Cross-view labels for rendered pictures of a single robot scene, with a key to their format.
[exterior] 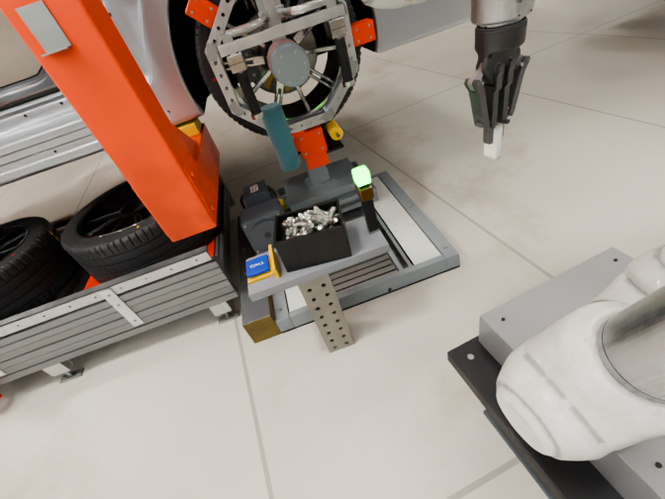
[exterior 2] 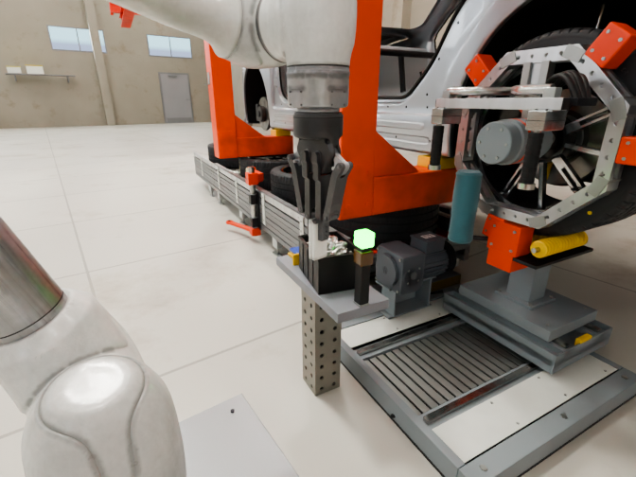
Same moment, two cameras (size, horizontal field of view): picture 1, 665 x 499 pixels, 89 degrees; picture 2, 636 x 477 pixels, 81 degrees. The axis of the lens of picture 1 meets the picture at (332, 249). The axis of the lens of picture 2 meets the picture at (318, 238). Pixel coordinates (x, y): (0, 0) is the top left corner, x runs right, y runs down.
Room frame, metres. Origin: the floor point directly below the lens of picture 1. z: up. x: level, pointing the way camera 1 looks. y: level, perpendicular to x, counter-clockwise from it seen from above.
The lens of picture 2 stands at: (0.32, -0.89, 0.97)
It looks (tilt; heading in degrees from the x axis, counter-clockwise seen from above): 20 degrees down; 64
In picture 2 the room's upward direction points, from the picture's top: straight up
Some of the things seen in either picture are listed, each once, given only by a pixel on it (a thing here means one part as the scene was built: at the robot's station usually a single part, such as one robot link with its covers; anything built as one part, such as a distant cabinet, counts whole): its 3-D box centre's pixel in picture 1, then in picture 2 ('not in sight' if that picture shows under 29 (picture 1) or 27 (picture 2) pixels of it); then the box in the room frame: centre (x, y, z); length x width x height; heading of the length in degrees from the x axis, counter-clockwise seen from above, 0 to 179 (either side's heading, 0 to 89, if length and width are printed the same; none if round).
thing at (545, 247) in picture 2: (331, 125); (559, 243); (1.59, -0.18, 0.51); 0.29 x 0.06 x 0.06; 2
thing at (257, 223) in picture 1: (268, 220); (422, 273); (1.38, 0.24, 0.26); 0.42 x 0.18 x 0.35; 2
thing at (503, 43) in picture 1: (498, 51); (318, 142); (0.57, -0.37, 0.91); 0.08 x 0.07 x 0.09; 106
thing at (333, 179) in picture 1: (315, 163); (529, 274); (1.66, -0.06, 0.32); 0.40 x 0.30 x 0.28; 92
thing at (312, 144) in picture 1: (311, 144); (515, 242); (1.53, -0.06, 0.48); 0.16 x 0.12 x 0.17; 2
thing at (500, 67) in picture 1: (490, 96); (312, 185); (0.57, -0.35, 0.84); 0.04 x 0.01 x 0.11; 16
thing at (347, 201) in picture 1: (325, 194); (520, 316); (1.66, -0.06, 0.13); 0.50 x 0.36 x 0.10; 92
